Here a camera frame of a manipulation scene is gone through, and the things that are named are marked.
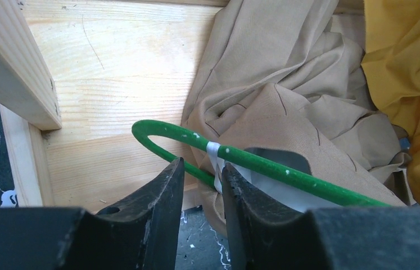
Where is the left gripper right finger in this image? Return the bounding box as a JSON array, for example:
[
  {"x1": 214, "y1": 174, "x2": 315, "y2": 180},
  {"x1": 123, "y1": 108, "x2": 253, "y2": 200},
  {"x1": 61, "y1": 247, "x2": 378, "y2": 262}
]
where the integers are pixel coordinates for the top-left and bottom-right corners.
[{"x1": 222, "y1": 165, "x2": 420, "y2": 269}]

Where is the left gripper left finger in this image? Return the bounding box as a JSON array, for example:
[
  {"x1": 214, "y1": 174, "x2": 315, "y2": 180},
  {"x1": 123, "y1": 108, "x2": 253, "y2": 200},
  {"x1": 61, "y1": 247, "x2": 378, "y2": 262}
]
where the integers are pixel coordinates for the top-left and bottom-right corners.
[{"x1": 0, "y1": 158, "x2": 184, "y2": 269}]

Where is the green hanger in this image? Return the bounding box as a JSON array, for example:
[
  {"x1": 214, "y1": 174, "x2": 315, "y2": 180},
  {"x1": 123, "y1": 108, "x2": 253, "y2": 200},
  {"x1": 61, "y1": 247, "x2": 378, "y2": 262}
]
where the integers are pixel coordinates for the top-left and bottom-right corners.
[{"x1": 132, "y1": 120, "x2": 388, "y2": 206}]

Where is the brown skirt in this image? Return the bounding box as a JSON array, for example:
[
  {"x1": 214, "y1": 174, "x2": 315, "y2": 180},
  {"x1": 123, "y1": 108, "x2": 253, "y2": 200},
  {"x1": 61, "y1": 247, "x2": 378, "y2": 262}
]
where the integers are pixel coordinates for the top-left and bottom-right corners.
[{"x1": 182, "y1": 0, "x2": 417, "y2": 237}]

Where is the yellow skirt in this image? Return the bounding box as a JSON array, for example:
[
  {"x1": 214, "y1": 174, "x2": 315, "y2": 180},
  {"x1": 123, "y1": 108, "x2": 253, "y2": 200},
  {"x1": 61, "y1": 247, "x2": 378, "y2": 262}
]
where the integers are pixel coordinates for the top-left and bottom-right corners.
[{"x1": 362, "y1": 1, "x2": 420, "y2": 203}]

